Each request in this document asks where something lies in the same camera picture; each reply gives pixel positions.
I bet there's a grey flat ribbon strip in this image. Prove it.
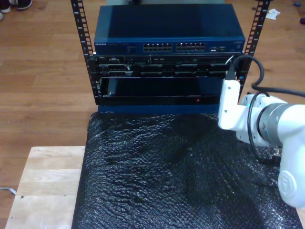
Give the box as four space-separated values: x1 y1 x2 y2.
0 187 18 195

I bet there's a person's dark shoe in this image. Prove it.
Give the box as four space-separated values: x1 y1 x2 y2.
15 0 34 10

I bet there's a black rack shelf unit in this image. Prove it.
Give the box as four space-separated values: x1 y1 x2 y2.
94 75 241 106

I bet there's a black bubble mat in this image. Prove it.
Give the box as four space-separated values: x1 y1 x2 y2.
71 111 303 229

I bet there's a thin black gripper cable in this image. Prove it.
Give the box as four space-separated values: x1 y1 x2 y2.
247 91 271 165

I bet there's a blue network switch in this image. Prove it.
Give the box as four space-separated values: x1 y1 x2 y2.
93 4 246 54

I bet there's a crumpled white paper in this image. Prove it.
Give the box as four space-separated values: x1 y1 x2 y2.
265 9 281 21

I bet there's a black rack server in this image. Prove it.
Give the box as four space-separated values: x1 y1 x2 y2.
87 53 252 78

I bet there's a blue base panel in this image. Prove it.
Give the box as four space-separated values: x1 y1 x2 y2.
97 104 221 115

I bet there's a black perforated rack post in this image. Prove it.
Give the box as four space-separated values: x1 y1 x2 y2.
70 0 101 105
234 0 272 104

